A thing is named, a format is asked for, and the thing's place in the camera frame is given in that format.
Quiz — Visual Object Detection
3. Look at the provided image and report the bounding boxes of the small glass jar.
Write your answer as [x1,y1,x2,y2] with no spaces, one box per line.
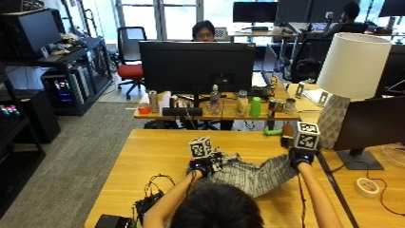
[282,97,297,115]

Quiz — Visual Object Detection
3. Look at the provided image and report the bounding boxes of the black box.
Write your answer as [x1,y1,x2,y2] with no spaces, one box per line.
[93,214,137,228]

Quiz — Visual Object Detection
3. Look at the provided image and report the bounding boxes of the computer tower with lights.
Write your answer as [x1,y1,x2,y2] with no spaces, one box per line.
[40,67,92,110]

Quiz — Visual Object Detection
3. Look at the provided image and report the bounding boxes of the white table lamp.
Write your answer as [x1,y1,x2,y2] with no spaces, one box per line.
[316,31,393,150]

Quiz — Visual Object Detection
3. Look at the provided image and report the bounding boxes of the small phone stand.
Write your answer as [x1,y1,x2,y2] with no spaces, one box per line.
[293,82,306,100]

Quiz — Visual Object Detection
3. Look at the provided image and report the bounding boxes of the black screen on shelf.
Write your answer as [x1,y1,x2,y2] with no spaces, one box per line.
[0,8,64,60]

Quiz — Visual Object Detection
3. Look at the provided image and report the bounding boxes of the large black monitor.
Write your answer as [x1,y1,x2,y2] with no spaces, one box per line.
[139,40,257,95]

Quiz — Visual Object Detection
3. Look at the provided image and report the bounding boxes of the black monitor on stand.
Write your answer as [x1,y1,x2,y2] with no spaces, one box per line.
[333,96,405,171]

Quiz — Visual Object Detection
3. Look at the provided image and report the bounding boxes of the black shelf desk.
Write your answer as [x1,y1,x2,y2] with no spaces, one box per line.
[0,36,115,117]

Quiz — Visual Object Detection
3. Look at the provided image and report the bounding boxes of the wide black background monitor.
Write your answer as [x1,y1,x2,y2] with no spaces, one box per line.
[276,0,357,25]

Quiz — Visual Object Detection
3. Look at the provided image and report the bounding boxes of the thin red cable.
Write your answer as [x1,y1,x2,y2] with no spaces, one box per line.
[365,169,405,218]

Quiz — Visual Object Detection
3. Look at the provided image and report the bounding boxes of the black office chair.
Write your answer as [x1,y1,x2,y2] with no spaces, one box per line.
[290,37,334,84]

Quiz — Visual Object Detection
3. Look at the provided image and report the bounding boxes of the white marker cube right glove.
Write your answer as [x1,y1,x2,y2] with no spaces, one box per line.
[292,121,321,152]

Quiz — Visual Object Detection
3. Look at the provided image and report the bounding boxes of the black speaker bar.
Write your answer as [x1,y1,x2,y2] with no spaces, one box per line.
[161,106,204,117]

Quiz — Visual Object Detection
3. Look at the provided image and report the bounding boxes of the checkered marker board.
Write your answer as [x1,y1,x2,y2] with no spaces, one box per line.
[213,27,229,41]

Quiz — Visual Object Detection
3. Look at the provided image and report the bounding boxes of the green handle tool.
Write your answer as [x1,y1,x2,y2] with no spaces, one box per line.
[262,125,284,137]

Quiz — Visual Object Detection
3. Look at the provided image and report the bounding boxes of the green plastic cup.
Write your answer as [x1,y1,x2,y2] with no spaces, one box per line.
[248,96,264,119]

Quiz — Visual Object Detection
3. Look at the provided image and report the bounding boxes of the pale glass bottle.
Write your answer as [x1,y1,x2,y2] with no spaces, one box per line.
[234,89,250,117]

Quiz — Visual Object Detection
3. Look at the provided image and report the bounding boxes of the grey striped cloth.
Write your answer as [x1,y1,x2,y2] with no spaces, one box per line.
[187,151,300,200]

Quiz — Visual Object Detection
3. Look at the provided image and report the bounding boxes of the person's right hand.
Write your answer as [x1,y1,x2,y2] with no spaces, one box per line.
[281,135,318,169]

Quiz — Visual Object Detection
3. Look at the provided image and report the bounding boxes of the white tape roll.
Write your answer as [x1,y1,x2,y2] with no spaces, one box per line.
[353,177,382,200]

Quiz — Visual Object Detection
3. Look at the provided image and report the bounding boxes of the brown rounded object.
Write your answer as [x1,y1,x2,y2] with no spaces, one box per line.
[281,123,296,138]

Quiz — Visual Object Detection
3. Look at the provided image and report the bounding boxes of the white marker cube left glove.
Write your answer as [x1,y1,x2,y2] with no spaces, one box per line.
[188,136,215,160]

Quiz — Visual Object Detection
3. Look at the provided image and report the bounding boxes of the black device with cables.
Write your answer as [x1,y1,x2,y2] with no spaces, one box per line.
[133,173,177,224]

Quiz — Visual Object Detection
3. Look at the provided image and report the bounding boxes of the person's left hand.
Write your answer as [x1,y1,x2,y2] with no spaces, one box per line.
[188,151,225,179]

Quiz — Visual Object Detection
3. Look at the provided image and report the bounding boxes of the white marker cube glove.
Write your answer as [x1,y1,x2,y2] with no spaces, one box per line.
[188,136,215,160]
[292,121,321,152]

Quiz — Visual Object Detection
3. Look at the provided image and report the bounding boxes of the red seat office chair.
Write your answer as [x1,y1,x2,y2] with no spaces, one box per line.
[115,26,149,101]

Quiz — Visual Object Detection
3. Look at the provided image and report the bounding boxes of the clear plastic bottle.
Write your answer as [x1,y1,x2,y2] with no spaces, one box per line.
[208,84,221,116]

